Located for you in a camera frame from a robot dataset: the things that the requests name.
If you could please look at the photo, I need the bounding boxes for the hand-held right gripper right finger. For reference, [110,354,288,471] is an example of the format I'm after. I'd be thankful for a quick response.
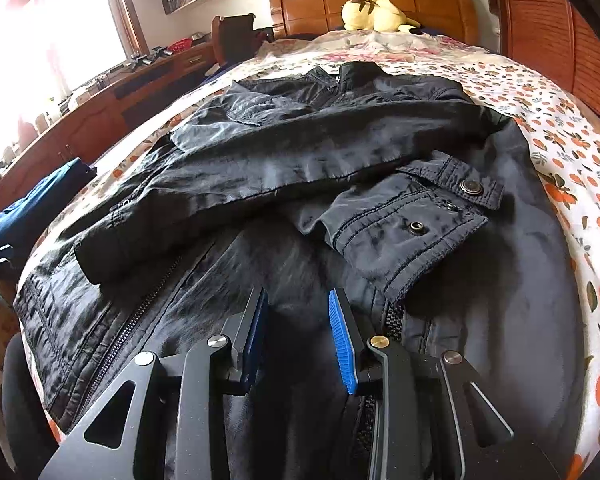
[328,288,563,480]

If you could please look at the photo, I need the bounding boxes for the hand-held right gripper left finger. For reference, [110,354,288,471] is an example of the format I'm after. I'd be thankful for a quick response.
[37,287,270,480]

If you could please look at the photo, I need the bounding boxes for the black jacket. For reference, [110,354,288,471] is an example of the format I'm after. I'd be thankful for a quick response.
[12,61,588,480]

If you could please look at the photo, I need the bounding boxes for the folded blue cloth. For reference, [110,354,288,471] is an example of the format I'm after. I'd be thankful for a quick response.
[0,157,98,261]

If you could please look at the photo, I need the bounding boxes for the black curved object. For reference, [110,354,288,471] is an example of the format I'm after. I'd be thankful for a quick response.
[2,332,61,461]

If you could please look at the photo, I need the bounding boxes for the wooden desk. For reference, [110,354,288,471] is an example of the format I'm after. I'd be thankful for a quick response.
[0,40,216,226]

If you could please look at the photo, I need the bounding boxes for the window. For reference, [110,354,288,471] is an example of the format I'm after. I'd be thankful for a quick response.
[0,0,148,171]

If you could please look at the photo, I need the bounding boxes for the black desk gadgets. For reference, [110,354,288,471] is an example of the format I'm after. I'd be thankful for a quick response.
[130,46,173,67]

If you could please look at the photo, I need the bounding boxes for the orange print bedsheet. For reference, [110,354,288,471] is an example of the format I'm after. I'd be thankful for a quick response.
[17,55,600,476]

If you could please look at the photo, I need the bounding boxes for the floral quilt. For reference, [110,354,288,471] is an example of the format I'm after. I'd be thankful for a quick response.
[250,29,501,78]

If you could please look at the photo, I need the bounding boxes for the wooden chair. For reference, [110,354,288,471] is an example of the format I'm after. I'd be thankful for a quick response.
[211,12,276,68]

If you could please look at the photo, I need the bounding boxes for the yellow plush toy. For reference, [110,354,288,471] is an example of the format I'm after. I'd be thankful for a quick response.
[341,0,422,33]

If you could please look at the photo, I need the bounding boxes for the wooden bed headboard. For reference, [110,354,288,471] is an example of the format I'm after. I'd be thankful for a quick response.
[269,0,481,46]

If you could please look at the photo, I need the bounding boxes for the wooden louvered wardrobe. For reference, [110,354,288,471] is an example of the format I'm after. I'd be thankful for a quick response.
[482,0,600,136]

